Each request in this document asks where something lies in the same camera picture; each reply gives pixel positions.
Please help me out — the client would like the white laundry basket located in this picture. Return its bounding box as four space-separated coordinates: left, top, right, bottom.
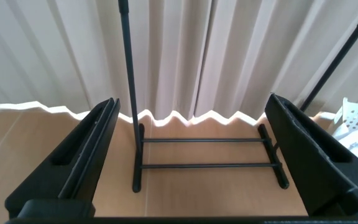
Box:
314 97 358 147

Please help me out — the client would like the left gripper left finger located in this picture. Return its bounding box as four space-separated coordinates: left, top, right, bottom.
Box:
4 97 121 218

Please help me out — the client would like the black clothes rack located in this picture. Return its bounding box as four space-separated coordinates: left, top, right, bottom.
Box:
117 0 358 193

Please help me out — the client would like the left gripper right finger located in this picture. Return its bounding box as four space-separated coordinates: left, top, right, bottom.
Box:
264 92 358 217

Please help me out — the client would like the white curtain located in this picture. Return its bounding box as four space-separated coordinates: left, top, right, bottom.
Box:
0 0 358 127

